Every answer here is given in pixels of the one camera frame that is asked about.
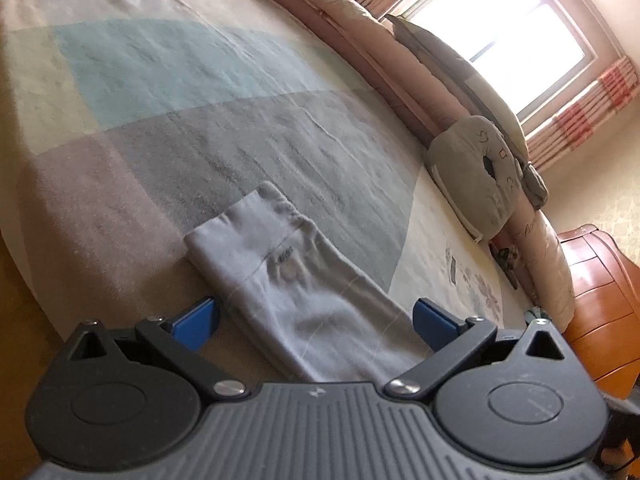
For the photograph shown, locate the grey-blue pants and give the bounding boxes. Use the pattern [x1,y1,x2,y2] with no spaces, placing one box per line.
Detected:
[184,182,431,385]

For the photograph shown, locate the blue baseball cap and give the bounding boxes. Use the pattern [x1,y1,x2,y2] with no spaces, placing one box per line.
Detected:
[524,306,551,324]

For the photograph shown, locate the wooden headboard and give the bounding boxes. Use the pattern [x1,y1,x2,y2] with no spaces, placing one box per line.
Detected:
[560,224,639,399]

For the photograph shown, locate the black phone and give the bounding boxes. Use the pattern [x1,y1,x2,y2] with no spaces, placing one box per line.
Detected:
[489,243,520,290]

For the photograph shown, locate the folded grey-green cloth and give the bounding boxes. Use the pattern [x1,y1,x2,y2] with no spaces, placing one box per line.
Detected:
[521,162,549,210]

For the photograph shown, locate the grey cat face cushion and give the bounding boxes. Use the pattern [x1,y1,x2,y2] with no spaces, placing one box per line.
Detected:
[426,115,522,243]

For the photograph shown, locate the patchwork bed sheet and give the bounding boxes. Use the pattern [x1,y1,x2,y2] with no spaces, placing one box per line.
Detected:
[1,0,529,336]

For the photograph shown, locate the grey patterned pillow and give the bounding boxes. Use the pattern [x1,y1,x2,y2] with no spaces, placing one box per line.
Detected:
[385,14,529,165]

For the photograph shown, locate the right pink curtain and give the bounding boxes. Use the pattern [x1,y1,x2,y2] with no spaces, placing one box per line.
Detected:
[526,56,639,171]

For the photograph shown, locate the window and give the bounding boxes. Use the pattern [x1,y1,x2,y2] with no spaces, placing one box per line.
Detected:
[401,0,597,119]

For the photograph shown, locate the pink folded quilt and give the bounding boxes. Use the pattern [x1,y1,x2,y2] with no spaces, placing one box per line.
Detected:
[273,0,575,330]

